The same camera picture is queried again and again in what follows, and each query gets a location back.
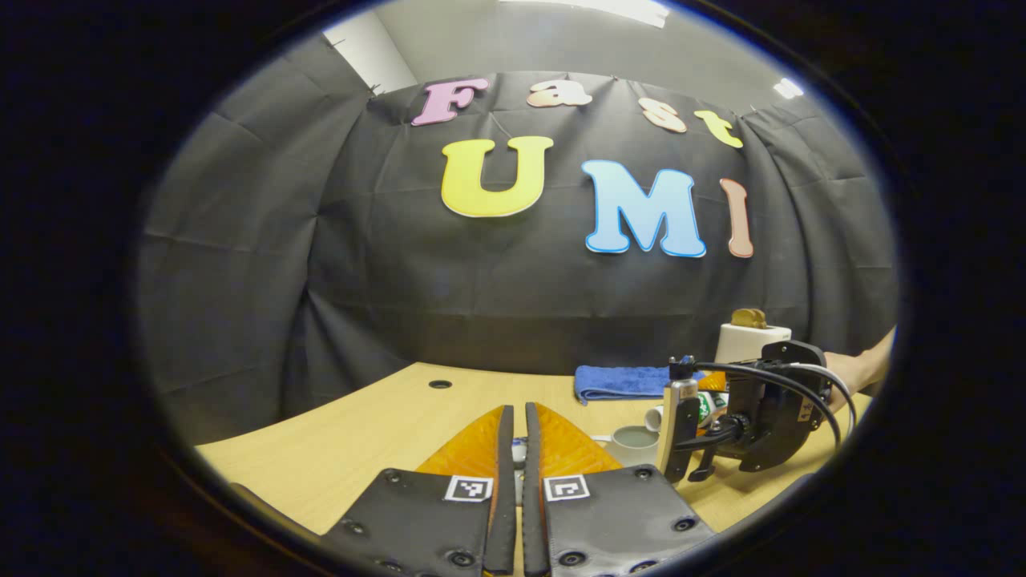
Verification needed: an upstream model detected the white toaster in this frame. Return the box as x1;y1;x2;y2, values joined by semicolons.
715;322;793;366

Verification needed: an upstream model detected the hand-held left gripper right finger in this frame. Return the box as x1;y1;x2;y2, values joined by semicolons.
523;402;717;577

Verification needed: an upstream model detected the white plastic water bottle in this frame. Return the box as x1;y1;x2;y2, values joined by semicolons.
644;390;732;434

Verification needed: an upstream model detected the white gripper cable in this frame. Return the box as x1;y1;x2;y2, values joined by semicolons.
790;363;858;427

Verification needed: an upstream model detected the long ceiling light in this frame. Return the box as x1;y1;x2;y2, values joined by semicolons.
497;0;670;29

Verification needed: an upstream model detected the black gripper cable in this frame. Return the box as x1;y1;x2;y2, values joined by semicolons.
672;357;844;446

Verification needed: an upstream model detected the blue folded towel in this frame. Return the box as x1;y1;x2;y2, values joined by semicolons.
574;365;708;406

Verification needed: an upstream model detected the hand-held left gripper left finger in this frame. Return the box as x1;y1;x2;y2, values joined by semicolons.
321;405;516;577

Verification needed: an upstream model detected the black backdrop cloth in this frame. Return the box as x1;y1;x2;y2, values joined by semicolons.
136;32;900;446

